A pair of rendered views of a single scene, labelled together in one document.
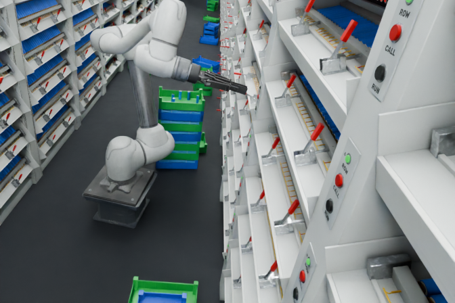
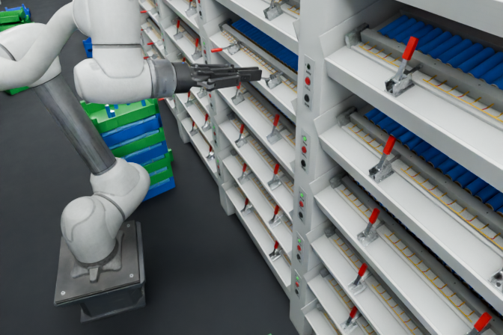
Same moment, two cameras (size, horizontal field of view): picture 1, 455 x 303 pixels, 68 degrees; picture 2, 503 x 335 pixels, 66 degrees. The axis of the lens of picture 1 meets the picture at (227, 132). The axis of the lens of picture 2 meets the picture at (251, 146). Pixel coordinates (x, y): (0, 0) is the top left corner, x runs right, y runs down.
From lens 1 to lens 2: 0.47 m
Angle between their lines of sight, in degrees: 17
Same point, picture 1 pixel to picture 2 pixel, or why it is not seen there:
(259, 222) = (385, 256)
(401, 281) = not seen: outside the picture
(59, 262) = not seen: outside the picture
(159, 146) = (133, 188)
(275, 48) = (332, 0)
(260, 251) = (421, 300)
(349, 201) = not seen: outside the picture
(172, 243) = (205, 300)
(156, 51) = (115, 66)
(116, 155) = (82, 232)
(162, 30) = (110, 27)
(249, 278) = (387, 324)
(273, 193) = (435, 223)
